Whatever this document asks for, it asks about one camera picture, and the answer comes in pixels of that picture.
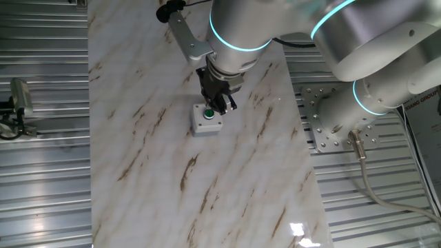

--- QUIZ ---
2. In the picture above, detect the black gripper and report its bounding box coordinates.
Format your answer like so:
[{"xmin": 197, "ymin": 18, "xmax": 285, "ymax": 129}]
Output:
[{"xmin": 195, "ymin": 65, "xmax": 246, "ymax": 116}]

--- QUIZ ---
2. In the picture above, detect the grey box with green button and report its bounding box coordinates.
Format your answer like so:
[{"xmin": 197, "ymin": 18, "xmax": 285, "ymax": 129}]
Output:
[{"xmin": 190, "ymin": 102, "xmax": 224, "ymax": 138}]

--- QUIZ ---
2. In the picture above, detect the marble pattern table sheet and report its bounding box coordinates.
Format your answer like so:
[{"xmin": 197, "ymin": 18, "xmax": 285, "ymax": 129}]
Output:
[{"xmin": 87, "ymin": 0, "xmax": 334, "ymax": 248}]

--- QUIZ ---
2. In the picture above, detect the white printed paper poster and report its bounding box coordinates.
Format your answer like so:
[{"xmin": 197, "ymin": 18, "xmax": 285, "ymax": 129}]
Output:
[{"xmin": 401, "ymin": 86, "xmax": 441, "ymax": 208}]

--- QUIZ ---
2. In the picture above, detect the silver wrist camera mount bracket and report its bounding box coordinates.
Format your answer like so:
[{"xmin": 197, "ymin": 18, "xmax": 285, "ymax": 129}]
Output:
[{"xmin": 167, "ymin": 10, "xmax": 216, "ymax": 69}]

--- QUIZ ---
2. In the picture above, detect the black cable at robot wrist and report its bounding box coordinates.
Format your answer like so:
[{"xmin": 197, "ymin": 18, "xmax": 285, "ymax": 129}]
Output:
[{"xmin": 271, "ymin": 36, "xmax": 317, "ymax": 49}]

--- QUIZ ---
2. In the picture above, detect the round metal robot base plate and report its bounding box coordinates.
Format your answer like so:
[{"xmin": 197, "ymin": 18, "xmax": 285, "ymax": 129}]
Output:
[{"xmin": 298, "ymin": 85, "xmax": 384, "ymax": 154}]

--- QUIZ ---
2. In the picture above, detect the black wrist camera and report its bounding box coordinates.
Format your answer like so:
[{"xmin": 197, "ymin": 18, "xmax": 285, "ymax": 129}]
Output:
[{"xmin": 155, "ymin": 0, "xmax": 187, "ymax": 24}]

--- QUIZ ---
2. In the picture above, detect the grey cable with metal plug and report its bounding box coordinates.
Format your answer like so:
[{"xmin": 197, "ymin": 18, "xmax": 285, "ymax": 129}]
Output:
[{"xmin": 347, "ymin": 130, "xmax": 441, "ymax": 225}]

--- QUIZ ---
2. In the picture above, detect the thin black cable beside poster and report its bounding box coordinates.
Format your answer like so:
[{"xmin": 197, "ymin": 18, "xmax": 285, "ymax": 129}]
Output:
[{"xmin": 396, "ymin": 105, "xmax": 441, "ymax": 215}]

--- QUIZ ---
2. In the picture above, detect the metal camera stand bracket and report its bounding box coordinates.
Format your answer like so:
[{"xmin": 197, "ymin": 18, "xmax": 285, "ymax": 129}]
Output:
[{"xmin": 0, "ymin": 121, "xmax": 38, "ymax": 139}]

